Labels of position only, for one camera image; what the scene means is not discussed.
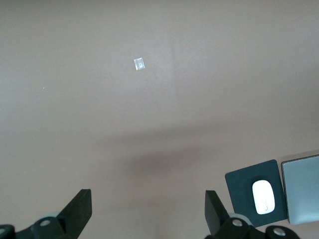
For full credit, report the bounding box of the silver laptop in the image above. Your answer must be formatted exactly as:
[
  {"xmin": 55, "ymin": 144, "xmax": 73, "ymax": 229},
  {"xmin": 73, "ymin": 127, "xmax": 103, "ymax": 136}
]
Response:
[{"xmin": 281, "ymin": 154, "xmax": 319, "ymax": 225}]

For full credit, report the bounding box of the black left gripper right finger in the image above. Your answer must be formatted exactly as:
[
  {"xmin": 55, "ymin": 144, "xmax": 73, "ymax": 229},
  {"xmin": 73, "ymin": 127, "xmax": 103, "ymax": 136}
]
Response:
[{"xmin": 204, "ymin": 190, "xmax": 253, "ymax": 239}]

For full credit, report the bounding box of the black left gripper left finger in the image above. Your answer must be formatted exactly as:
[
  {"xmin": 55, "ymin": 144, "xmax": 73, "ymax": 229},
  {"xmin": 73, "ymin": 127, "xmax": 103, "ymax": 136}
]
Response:
[{"xmin": 29, "ymin": 189, "xmax": 93, "ymax": 239}]

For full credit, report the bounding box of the white computer mouse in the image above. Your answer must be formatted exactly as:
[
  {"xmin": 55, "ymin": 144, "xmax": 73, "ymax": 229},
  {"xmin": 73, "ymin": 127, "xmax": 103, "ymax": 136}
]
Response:
[{"xmin": 252, "ymin": 180, "xmax": 276, "ymax": 215}]

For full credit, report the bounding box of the black mouse pad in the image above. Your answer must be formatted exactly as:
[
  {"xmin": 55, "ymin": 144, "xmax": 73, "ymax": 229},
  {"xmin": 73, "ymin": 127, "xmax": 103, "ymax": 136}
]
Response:
[{"xmin": 224, "ymin": 159, "xmax": 289, "ymax": 228}]

